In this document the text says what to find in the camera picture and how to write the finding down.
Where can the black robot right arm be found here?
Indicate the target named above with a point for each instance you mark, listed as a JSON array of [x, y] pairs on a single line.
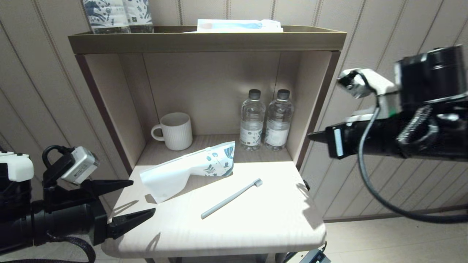
[[438, 138]]

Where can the grey blue floor device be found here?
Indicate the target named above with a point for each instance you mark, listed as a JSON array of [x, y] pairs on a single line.
[[314, 256]]

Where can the black angled power plug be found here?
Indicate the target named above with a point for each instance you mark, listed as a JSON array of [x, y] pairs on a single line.
[[306, 185]]

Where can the white ribbed mug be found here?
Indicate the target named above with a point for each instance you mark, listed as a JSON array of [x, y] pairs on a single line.
[[177, 133]]

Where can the grey toothbrush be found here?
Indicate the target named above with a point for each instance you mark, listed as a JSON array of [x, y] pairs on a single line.
[[226, 201]]

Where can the blue floral print pouch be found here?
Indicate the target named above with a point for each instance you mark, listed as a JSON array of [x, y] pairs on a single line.
[[106, 16], [140, 14]]

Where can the white blue flat packet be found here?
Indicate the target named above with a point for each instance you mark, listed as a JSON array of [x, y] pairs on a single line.
[[234, 25]]

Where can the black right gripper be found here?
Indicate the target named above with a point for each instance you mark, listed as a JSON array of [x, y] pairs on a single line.
[[365, 138]]

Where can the clear plastic water bottle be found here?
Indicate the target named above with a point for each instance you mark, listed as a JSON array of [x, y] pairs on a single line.
[[251, 120], [278, 120]]

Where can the white floral plastic bag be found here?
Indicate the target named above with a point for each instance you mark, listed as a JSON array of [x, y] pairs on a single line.
[[175, 171]]

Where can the white right camera bracket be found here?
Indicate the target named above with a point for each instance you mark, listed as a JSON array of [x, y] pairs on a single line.
[[384, 87]]

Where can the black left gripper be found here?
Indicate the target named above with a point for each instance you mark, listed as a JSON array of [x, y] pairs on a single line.
[[69, 223]]

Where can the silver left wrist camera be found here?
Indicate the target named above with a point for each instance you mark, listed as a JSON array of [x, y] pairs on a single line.
[[80, 166]]

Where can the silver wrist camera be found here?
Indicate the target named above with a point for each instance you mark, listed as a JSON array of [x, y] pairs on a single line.
[[80, 166], [356, 86]]

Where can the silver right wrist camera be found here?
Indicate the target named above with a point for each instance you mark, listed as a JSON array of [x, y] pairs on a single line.
[[356, 86]]

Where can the beige wooden shelf cabinet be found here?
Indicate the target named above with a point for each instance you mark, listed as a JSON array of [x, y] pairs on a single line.
[[219, 233]]

